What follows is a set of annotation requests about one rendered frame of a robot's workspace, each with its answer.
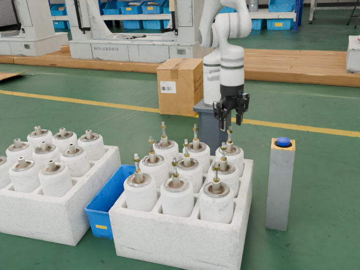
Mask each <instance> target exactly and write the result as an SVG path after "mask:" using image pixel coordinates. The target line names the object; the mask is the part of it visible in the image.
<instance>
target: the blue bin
mask: <svg viewBox="0 0 360 270"><path fill-rule="evenodd" d="M135 169H136V166H133V165H128V164H123V165H121V166H120V167H119V168H118V169H117V170H116V172H115V173H114V174H113V175H112V176H111V177H110V178H109V180H108V181H107V182H106V184H105V185H104V186H103V187H102V188H101V189H100V190H99V192H98V193H97V194H96V195H95V196H94V197H93V199H92V200H91V201H90V202H89V203H88V204H87V206H86V207H85V212H86V213H87V216H88V219H89V222H90V225H91V229H92V232H93V235H94V236H95V237H101V238H107V239H113V240H114V237H113V231H112V228H111V223H110V217H109V210H110V209H111V208H112V207H113V205H114V203H115V202H116V201H117V199H118V198H119V197H120V196H121V194H122V193H123V192H124V182H125V180H126V179H127V178H128V177H129V176H131V175H133V174H134V172H135Z"/></svg>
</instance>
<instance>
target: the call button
mask: <svg viewBox="0 0 360 270"><path fill-rule="evenodd" d="M276 142H277V143H278V144H279V145H280V146H288V145H289V144H290V139H289V138H286V137H279V138H277V141H276Z"/></svg>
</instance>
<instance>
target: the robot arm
mask: <svg viewBox="0 0 360 270"><path fill-rule="evenodd" d="M224 6H226V7H230V8H233V9H235V10H236V11H237V12H236V13H221V14H219V15H218V16H217V18H216V20H215V23H213V21H214V19H215V17H216V15H217V14H218V13H219V12H220V11H221V10H222V9H223V7H224ZM251 29H252V21H251V17H250V14H249V11H248V8H247V6H246V1H245V0H205V2H204V9H203V12H202V17H201V21H200V25H199V31H198V42H199V45H200V46H201V47H202V48H214V47H215V50H214V51H213V52H212V53H210V54H209V55H207V56H205V57H204V58H203V80H204V105H205V106H207V107H213V113H214V118H215V119H217V120H219V128H220V129H221V130H222V131H225V130H226V118H227V115H228V114H229V113H230V111H231V110H233V109H235V110H236V112H237V114H236V124H237V125H242V121H243V114H244V112H245V111H248V107H249V99H250V95H249V94H247V93H244V49H243V48H242V47H240V46H235V45H232V44H229V43H228V41H227V39H231V38H245V37H247V36H248V35H249V34H250V32H251ZM244 104H245V107H244ZM224 109H226V111H225V110H224ZM223 113H224V115H223Z"/></svg>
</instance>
